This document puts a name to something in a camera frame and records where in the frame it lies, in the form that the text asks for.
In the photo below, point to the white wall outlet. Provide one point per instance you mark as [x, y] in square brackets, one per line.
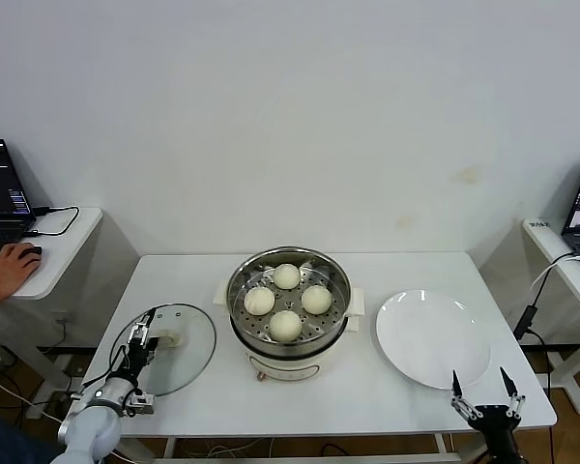
[63, 318]

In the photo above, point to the person leg blue jeans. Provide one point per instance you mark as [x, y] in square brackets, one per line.
[9, 440]

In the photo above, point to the stainless steel steamer pot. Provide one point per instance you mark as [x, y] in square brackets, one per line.
[290, 367]

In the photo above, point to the white side table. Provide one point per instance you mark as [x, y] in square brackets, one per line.
[63, 251]
[546, 246]

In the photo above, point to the white power strip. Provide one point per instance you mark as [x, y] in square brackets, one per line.
[41, 414]

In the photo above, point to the round white plate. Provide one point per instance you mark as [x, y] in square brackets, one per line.
[430, 338]

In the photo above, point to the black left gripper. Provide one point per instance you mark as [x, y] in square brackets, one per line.
[139, 357]

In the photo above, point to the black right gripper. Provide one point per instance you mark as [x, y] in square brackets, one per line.
[495, 425]

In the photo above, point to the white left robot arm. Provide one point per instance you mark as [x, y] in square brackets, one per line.
[92, 430]

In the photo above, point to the black computer mouse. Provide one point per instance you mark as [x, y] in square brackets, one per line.
[35, 250]

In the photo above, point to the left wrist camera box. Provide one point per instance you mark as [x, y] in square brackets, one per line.
[140, 402]

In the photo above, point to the white steamed baozi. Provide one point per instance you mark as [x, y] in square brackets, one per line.
[316, 299]
[259, 300]
[286, 276]
[285, 325]

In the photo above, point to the bare person hand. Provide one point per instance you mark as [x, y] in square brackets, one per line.
[12, 266]

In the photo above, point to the perforated steel steamer basket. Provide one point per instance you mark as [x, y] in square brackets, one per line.
[319, 327]

